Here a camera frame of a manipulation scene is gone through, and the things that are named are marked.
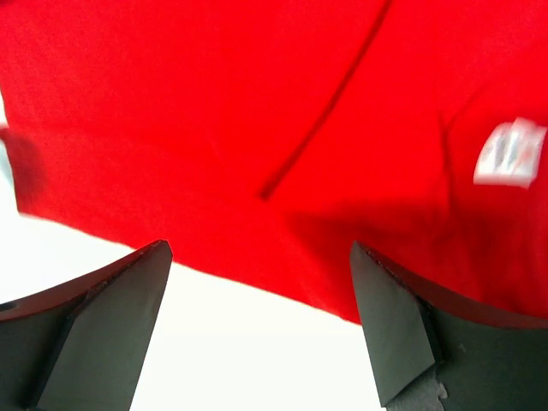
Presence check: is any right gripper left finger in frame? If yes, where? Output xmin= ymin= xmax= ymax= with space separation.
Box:
xmin=1 ymin=241 xmax=172 ymax=411

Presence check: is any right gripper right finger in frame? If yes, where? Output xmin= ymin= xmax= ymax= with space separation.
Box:
xmin=350 ymin=243 xmax=547 ymax=411

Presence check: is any red t shirt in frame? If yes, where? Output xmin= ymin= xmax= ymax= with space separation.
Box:
xmin=1 ymin=1 xmax=547 ymax=322

